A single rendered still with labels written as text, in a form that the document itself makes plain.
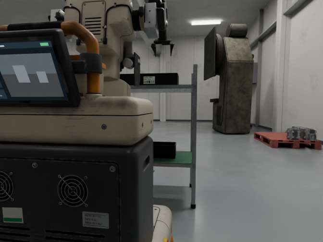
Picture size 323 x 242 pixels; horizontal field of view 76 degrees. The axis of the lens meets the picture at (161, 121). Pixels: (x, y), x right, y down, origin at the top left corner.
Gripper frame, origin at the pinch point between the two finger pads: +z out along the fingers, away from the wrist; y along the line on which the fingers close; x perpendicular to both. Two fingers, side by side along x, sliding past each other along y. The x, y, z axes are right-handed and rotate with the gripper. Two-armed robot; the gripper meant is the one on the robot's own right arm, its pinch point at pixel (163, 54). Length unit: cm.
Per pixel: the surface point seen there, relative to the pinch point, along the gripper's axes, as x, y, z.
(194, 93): -10.6, -20.4, 30.7
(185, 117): -836, 25, 503
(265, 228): 45, -67, 102
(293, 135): -222, -207, 203
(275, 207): 17, -84, 116
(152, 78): -29.3, 14.9, 25.2
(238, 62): -450, -136, 121
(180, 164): 13, -11, 79
